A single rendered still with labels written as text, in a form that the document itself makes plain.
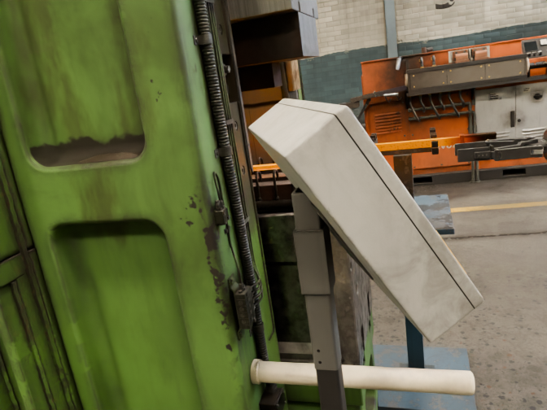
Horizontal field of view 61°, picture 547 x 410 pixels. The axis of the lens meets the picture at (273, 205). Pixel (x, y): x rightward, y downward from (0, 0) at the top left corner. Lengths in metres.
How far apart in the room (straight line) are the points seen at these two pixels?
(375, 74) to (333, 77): 4.09
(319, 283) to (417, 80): 3.98
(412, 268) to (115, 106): 0.67
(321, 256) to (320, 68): 8.18
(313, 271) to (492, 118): 4.28
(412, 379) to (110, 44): 0.87
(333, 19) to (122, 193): 8.00
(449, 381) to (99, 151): 0.82
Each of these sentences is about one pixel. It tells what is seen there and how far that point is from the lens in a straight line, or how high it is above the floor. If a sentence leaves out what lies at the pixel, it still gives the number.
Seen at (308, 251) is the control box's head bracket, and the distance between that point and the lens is 0.66.
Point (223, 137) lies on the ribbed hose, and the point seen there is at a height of 1.14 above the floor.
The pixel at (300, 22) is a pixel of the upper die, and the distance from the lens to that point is 1.11.
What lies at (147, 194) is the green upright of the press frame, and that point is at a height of 1.06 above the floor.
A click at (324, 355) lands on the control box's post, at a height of 0.83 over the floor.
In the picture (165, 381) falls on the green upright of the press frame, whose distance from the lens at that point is 1.19.
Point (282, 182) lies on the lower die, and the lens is 1.16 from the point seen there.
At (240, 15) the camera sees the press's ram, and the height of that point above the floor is 1.37.
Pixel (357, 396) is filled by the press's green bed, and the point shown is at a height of 0.40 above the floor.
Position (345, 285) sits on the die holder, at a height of 0.72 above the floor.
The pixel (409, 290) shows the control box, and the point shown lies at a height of 0.99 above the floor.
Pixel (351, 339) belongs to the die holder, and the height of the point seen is 0.57.
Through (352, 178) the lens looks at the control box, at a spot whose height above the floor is 1.13.
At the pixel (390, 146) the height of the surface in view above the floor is 0.97.
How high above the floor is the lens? 1.24
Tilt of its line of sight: 15 degrees down
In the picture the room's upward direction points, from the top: 8 degrees counter-clockwise
